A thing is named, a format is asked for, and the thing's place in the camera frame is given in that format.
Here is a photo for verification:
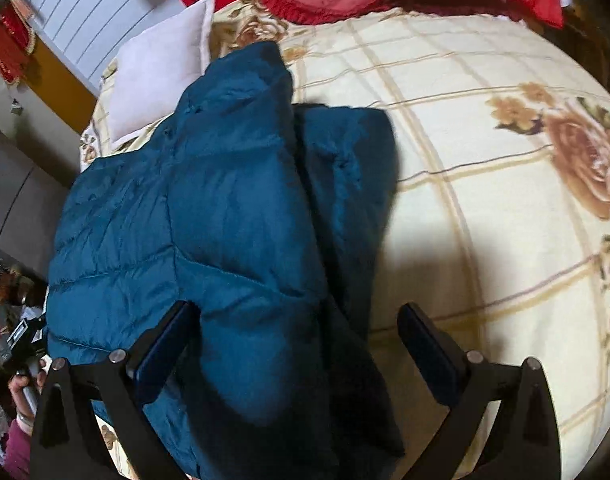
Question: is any teal quilted down jacket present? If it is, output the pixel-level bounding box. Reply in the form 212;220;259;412
47;42;404;479

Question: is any person's left hand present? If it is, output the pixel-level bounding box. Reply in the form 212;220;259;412
8;359;47;420

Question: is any grey refrigerator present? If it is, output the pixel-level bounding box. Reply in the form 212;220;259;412
0;131;68;280

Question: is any floral cream bed quilt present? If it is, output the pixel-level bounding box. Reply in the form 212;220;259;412
78;0;610;480

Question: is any white pillow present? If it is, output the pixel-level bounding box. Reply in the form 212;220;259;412
107;0;215;148

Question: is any red hanging wall decoration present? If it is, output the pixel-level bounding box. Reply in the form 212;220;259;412
0;3;36;86

